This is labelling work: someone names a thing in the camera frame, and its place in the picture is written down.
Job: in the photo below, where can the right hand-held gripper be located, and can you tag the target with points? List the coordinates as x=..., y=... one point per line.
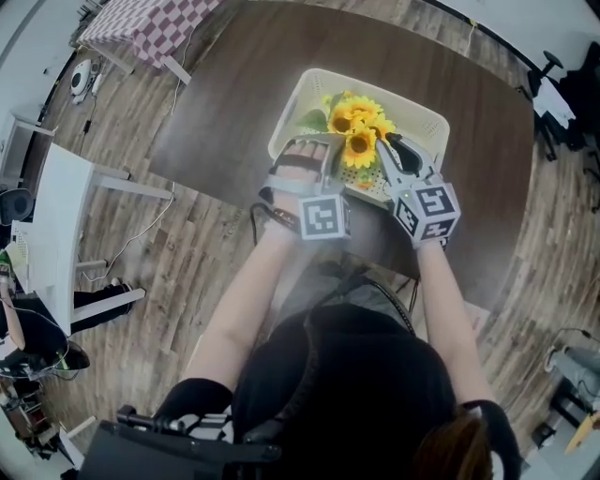
x=429, y=211

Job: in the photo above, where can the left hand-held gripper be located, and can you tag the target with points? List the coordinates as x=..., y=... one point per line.
x=323, y=215

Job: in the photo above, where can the yellow sunflower flowers bunch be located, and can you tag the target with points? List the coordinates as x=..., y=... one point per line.
x=356, y=129

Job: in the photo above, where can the cream plastic basket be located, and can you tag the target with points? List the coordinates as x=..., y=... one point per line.
x=304, y=100

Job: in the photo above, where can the person's left forearm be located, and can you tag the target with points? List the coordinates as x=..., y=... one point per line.
x=244, y=300

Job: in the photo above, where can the person's right forearm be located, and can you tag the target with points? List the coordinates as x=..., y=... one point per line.
x=445, y=319

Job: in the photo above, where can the person's left hand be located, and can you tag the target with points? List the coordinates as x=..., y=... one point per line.
x=304, y=151

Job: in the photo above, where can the black wrist band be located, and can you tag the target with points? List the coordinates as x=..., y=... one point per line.
x=281, y=218

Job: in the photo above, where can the black office chair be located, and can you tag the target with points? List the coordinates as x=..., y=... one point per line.
x=569, y=103

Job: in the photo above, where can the checkered cloth covered table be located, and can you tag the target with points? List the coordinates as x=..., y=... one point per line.
x=154, y=25

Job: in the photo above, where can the person's black clothed body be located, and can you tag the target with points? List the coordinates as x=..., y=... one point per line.
x=347, y=375

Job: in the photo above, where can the white round floor device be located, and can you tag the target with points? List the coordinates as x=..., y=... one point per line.
x=80, y=75

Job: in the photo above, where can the white table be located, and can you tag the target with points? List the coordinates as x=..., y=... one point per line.
x=58, y=225

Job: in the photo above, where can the grey bag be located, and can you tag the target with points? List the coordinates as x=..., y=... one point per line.
x=579, y=368

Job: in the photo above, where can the white shelf unit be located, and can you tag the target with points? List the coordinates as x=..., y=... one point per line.
x=19, y=145

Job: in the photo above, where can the black backpack unit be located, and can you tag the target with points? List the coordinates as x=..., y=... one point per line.
x=154, y=450

